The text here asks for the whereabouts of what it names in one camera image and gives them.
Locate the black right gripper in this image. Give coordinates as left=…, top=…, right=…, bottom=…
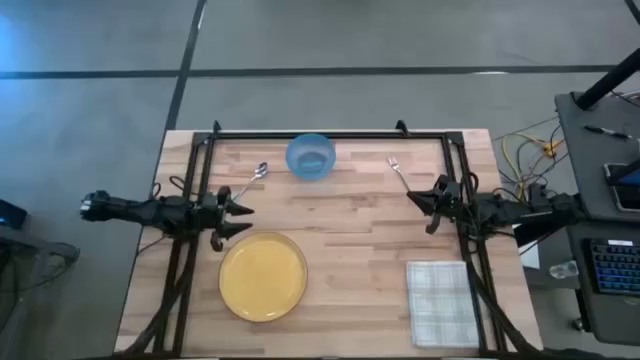
left=406, top=173, right=474, bottom=236

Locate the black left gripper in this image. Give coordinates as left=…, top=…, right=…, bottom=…
left=197, top=185, right=256, bottom=253

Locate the silver metal spoon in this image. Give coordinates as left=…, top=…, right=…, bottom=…
left=231, top=161, right=270, bottom=203

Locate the blue translucent bowl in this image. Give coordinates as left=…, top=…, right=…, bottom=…
left=284, top=132, right=337, bottom=182

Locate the silver metal fork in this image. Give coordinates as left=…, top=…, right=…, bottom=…
left=386, top=155, right=413, bottom=194

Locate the yellow round plate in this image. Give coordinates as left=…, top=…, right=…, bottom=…
left=218, top=231, right=309, bottom=323

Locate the white plaid cloth napkin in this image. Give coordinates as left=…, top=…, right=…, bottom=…
left=405, top=260, right=482, bottom=350

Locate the clear plastic object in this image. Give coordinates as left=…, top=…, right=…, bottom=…
left=549, top=260, right=580, bottom=280

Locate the grey side desk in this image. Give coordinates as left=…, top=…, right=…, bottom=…
left=554, top=91, right=640, bottom=346

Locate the black pen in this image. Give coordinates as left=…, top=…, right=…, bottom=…
left=583, top=124, right=633, bottom=141

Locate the keyboard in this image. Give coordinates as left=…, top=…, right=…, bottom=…
left=581, top=237, right=640, bottom=297

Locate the tablet with dark screen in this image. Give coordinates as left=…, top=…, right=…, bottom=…
left=602, top=159, right=640, bottom=213

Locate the black slanted pole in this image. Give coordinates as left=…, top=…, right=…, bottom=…
left=574, top=47, right=640, bottom=112

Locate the black device with blue light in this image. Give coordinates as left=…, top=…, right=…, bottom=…
left=0, top=198, right=29, bottom=231

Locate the yellow cable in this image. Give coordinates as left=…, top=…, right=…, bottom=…
left=501, top=131, right=562, bottom=197

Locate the black metal table frame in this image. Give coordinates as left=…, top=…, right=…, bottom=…
left=112, top=119, right=547, bottom=359

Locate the black cable bundle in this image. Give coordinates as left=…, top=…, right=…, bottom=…
left=492, top=115, right=574, bottom=201

